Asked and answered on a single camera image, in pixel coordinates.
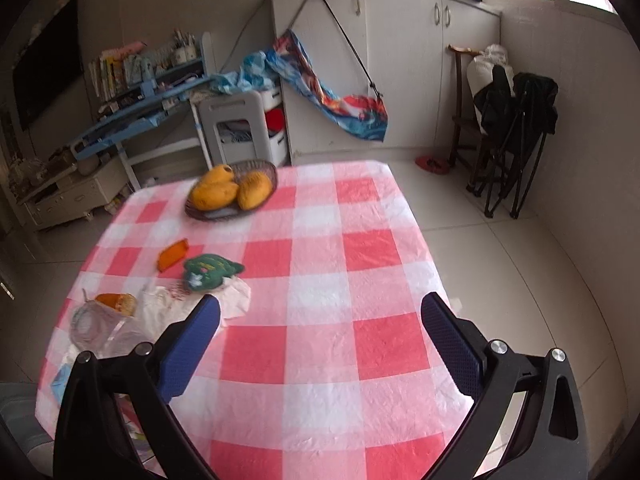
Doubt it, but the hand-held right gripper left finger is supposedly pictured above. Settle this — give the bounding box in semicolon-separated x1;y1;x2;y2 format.
54;294;221;480

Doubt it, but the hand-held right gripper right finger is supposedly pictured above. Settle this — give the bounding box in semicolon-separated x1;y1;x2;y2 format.
421;291;591;480

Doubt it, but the white tissue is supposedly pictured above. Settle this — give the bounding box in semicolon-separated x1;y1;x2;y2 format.
215;276;252;321

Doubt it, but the white printed paper wrapper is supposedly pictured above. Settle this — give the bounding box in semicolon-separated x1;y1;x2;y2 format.
137;280;201;341

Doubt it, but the green toy vegetable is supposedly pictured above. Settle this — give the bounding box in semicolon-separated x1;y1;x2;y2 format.
181;254;246;292

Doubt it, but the grey plate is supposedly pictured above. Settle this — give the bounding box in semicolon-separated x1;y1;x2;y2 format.
184;159;279;222

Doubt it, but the light blue packet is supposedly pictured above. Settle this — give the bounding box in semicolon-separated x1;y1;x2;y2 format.
50;362;76;406

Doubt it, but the red white checkered tablecloth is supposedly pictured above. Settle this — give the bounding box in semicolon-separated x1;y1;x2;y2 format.
35;160;481;480

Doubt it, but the red floor object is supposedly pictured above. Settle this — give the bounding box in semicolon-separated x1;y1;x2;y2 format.
415;154;451;175

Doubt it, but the grey cloth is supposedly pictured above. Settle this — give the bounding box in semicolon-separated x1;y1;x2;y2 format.
0;382;56;476

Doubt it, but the white television stand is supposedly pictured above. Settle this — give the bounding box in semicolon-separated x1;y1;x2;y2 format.
10;157;133;233

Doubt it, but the blue white desk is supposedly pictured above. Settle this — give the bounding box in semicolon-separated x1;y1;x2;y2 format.
67;32;221;191

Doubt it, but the white plastic stool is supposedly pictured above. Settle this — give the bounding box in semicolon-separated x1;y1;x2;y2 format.
197;90;275;168

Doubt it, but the dark wooden chair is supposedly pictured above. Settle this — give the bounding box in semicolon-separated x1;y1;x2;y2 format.
446;44;493;171

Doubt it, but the colourful printed kite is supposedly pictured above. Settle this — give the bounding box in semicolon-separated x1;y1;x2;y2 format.
265;30;390;143

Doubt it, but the rack with black clothes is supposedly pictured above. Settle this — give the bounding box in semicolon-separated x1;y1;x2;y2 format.
467;65;559;220

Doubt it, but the white stuffed bag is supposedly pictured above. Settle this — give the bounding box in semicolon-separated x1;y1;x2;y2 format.
466;44;516;106

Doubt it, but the blue plastic bag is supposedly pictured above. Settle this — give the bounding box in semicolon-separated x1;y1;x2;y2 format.
212;51;281;96

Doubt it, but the row of books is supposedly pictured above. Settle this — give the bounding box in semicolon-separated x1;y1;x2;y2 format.
89;42;151;103

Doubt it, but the white cabinet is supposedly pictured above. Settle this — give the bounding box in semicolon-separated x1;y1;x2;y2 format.
265;0;502;166

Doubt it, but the black television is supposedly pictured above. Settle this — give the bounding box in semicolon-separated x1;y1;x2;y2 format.
11;0;85;131

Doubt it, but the bent metal rod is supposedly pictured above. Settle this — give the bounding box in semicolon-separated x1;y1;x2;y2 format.
290;0;383;101

